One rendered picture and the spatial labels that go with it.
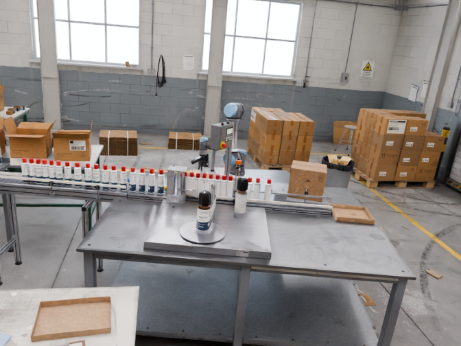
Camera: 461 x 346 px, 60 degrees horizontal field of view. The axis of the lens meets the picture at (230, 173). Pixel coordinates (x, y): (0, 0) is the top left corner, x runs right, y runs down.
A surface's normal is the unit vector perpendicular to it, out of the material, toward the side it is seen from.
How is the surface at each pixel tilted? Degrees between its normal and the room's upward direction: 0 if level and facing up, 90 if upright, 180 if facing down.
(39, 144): 90
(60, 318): 0
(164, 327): 0
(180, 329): 0
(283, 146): 91
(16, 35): 90
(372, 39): 90
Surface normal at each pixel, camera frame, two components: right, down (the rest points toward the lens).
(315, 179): -0.22, 0.31
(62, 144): 0.27, 0.36
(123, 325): 0.08, -0.94
